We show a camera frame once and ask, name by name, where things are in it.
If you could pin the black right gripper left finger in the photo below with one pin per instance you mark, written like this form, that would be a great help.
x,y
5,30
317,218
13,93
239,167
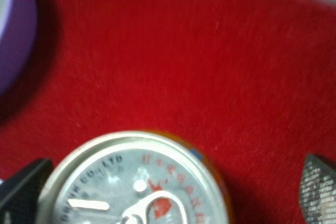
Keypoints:
x,y
20,193

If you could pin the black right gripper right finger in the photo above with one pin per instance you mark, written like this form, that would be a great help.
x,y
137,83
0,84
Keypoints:
x,y
317,190

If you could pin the gold drink can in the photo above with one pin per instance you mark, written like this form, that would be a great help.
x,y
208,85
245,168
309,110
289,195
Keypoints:
x,y
135,177

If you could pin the red table cloth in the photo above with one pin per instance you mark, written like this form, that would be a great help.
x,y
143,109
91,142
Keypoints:
x,y
251,83

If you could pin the purple saucepan with handle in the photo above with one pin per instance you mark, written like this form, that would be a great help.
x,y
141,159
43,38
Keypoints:
x,y
18,33

